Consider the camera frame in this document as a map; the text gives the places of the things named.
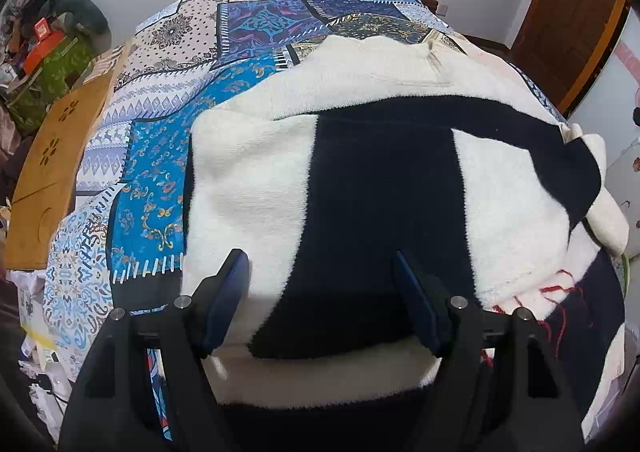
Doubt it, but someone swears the brown wooden door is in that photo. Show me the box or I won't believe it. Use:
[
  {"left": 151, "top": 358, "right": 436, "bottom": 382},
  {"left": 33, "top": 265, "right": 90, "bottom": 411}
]
[{"left": 510, "top": 0, "right": 631, "bottom": 115}]

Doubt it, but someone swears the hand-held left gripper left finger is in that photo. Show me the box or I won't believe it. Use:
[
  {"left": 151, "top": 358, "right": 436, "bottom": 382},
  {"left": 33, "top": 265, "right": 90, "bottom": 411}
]
[{"left": 59, "top": 248, "right": 251, "bottom": 452}]

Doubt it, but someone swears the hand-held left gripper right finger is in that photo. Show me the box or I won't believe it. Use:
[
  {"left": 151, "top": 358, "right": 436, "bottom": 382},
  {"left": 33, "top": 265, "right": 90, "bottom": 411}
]
[{"left": 392, "top": 249, "right": 586, "bottom": 452}]

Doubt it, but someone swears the white and black sweater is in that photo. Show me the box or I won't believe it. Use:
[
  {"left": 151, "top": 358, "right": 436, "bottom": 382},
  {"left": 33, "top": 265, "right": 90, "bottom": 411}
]
[{"left": 180, "top": 34, "right": 631, "bottom": 452}]

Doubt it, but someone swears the white paper and box clutter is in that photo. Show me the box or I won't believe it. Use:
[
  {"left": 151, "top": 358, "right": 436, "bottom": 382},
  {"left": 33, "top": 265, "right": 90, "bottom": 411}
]
[{"left": 17, "top": 272, "right": 76, "bottom": 425}]

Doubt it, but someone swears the blue patchwork patterned bedspread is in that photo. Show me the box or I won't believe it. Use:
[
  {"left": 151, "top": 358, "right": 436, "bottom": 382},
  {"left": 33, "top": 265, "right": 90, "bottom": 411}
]
[{"left": 42, "top": 0, "right": 571, "bottom": 452}]

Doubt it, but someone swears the orange box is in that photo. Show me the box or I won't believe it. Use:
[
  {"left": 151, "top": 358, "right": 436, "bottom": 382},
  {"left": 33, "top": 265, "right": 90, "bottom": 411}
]
[{"left": 22, "top": 18, "right": 66, "bottom": 75}]

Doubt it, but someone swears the green patterned cloth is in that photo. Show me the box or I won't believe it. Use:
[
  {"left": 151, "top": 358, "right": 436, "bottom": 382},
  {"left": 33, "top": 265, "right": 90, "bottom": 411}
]
[{"left": 5, "top": 34, "right": 96, "bottom": 133}]

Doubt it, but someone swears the grey green garment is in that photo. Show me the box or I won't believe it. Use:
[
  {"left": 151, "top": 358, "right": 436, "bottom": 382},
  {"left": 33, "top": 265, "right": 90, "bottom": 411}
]
[{"left": 40, "top": 0, "right": 112, "bottom": 40}]

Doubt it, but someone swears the bamboo folding lap desk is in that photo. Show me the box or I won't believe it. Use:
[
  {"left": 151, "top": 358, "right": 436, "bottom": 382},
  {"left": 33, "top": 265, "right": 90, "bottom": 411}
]
[{"left": 2, "top": 44, "right": 133, "bottom": 273}]

